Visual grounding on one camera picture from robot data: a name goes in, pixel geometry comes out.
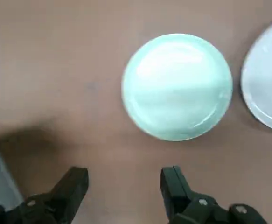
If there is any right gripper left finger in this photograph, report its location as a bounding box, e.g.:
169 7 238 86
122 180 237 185
0 166 89 224

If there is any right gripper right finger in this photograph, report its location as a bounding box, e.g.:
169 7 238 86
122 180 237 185
160 166 268 224

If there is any mint green round plate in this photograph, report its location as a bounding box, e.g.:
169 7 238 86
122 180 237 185
121 33 234 142

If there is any white round plate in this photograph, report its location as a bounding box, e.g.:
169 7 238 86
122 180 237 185
240 15 272 134

